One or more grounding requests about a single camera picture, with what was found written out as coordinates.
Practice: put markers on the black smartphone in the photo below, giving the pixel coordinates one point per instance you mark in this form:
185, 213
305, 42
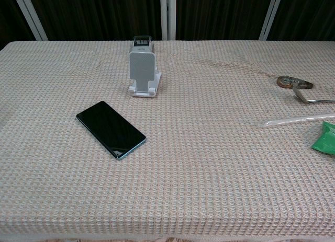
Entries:
110, 129

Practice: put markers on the white phone stand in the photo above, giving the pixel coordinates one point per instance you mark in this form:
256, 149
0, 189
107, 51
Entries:
142, 69

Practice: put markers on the beige waffle tablecloth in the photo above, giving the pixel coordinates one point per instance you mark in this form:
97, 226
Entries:
209, 161

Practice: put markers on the white digital timer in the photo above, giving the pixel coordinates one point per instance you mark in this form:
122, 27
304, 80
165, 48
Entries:
142, 44

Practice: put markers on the black curtain panel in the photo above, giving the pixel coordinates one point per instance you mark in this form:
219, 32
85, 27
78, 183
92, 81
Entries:
308, 14
99, 14
220, 14
10, 20

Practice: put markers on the clear plastic straw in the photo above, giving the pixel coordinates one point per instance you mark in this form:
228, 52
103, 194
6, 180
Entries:
288, 120

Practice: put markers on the bent metal spoon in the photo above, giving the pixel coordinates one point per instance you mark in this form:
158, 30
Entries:
299, 95

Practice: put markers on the green snack packet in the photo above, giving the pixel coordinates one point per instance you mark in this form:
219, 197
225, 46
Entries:
325, 141

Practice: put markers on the white frame post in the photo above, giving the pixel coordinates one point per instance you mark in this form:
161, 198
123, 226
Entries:
167, 14
270, 14
30, 14

